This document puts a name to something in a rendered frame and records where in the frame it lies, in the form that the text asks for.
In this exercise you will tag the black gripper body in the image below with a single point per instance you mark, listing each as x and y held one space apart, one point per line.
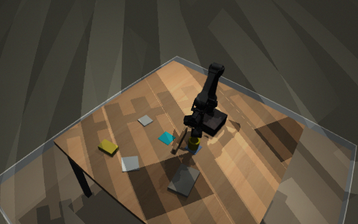
197 132

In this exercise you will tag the dark olive cylinder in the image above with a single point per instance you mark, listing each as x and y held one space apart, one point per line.
193 143

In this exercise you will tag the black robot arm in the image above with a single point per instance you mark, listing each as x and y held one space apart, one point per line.
205 101

